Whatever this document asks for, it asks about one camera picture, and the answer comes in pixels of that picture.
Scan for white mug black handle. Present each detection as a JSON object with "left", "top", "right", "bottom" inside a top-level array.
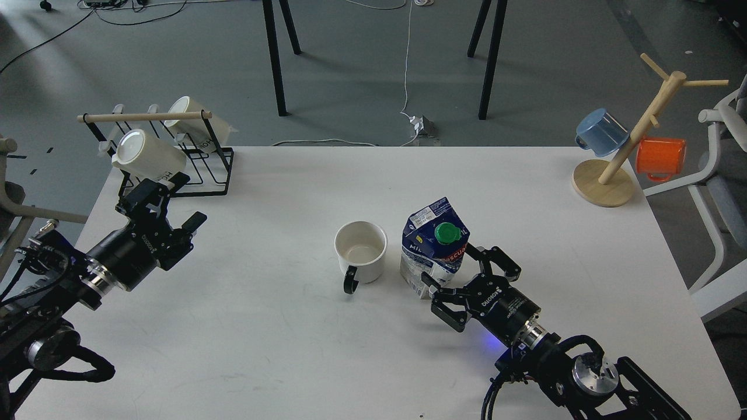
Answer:
[{"left": 334, "top": 220, "right": 389, "bottom": 295}]

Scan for orange cup on tree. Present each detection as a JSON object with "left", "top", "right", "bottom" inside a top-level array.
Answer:
[{"left": 635, "top": 136, "right": 687, "bottom": 183}]

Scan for black table legs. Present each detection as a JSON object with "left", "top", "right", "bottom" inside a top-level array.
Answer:
[
  {"left": 467, "top": 1, "right": 508, "bottom": 121},
  {"left": 261, "top": 1, "right": 302, "bottom": 117}
]

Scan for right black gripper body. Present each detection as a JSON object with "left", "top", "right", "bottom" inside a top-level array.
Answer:
[{"left": 461, "top": 275, "right": 551, "bottom": 349}]

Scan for white power adapter plug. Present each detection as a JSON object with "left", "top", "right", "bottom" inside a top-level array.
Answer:
[{"left": 409, "top": 116, "right": 438, "bottom": 138}]

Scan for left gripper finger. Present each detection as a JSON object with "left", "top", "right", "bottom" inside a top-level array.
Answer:
[
  {"left": 116, "top": 172, "right": 190, "bottom": 225},
  {"left": 173, "top": 212, "right": 207, "bottom": 241}
]

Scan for white chair right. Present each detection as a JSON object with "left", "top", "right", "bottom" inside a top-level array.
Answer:
[{"left": 643, "top": 80, "right": 746, "bottom": 323}]

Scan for cream mug front on rack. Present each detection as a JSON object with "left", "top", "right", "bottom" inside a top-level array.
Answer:
[{"left": 110, "top": 129, "right": 187, "bottom": 181}]

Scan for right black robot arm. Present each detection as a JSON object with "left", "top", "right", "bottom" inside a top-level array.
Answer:
[{"left": 421, "top": 244, "right": 689, "bottom": 419}]

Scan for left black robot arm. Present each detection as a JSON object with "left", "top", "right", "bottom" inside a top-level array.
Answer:
[{"left": 1, "top": 172, "right": 206, "bottom": 419}]

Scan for blue cup on tree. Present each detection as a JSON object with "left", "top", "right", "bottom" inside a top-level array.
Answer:
[{"left": 575, "top": 107, "right": 630, "bottom": 158}]

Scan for wooden mug tree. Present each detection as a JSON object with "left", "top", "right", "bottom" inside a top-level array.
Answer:
[{"left": 572, "top": 53, "right": 729, "bottom": 208}]

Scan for white power cable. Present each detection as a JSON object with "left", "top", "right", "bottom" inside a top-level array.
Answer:
[{"left": 272, "top": 0, "right": 435, "bottom": 148}]

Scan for black wire cup rack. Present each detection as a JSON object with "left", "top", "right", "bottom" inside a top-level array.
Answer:
[{"left": 77, "top": 104, "right": 235, "bottom": 197}]

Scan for black floor cable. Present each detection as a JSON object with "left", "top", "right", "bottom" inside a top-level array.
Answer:
[{"left": 0, "top": 0, "right": 189, "bottom": 76}]

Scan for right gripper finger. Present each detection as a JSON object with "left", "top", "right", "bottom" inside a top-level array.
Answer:
[
  {"left": 421, "top": 272, "right": 475, "bottom": 333},
  {"left": 465, "top": 244, "right": 521, "bottom": 284}
]

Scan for blue white milk carton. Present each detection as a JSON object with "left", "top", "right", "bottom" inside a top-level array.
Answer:
[{"left": 400, "top": 197, "right": 470, "bottom": 299}]

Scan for cream mug rear on rack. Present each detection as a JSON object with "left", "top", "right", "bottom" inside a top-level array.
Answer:
[{"left": 163, "top": 96, "right": 231, "bottom": 153}]

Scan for black table legs left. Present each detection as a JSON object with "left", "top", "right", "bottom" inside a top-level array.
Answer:
[{"left": 261, "top": 1, "right": 302, "bottom": 117}]

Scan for black table legs right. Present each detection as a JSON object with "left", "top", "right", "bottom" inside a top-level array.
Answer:
[{"left": 467, "top": 1, "right": 508, "bottom": 121}]

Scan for cream mug on rack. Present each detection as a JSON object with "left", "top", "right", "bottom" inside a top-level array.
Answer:
[
  {"left": 110, "top": 129, "right": 187, "bottom": 181},
  {"left": 163, "top": 96, "right": 231, "bottom": 153}
]

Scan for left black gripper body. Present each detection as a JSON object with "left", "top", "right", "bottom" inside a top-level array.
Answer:
[{"left": 86, "top": 223, "right": 194, "bottom": 292}]

